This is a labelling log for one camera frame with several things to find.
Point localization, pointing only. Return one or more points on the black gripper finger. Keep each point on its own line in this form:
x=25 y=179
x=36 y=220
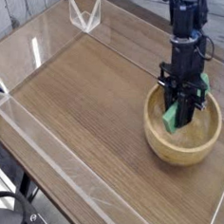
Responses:
x=170 y=95
x=185 y=109

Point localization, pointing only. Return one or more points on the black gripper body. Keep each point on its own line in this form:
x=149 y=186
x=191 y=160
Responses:
x=188 y=58

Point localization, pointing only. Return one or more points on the green rectangular block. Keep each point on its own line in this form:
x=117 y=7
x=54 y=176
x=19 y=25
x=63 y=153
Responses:
x=197 y=86

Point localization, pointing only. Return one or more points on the light wooden bowl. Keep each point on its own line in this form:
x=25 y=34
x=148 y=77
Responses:
x=189 y=145

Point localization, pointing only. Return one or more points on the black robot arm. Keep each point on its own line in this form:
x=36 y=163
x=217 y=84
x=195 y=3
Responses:
x=187 y=19

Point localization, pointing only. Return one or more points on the black table leg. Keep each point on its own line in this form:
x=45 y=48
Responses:
x=25 y=184

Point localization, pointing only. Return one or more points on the clear acrylic tray wall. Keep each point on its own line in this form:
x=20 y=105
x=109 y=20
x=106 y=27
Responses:
x=75 y=80

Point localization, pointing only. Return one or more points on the black metal bracket base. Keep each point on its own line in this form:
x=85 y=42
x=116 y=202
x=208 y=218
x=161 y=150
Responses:
x=23 y=207

